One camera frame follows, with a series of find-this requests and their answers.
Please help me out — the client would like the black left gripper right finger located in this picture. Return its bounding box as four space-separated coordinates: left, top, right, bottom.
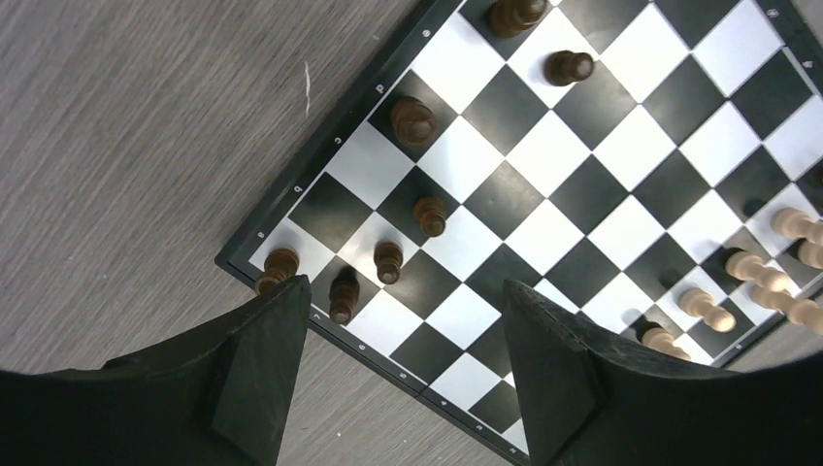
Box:
502 280 822 465

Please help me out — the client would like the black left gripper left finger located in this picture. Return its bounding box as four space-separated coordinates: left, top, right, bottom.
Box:
1 275 311 465

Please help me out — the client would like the black white chess board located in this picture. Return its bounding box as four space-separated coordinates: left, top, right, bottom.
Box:
215 1 822 465

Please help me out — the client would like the dark brown chess piece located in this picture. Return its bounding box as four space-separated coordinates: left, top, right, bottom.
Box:
390 96 439 148

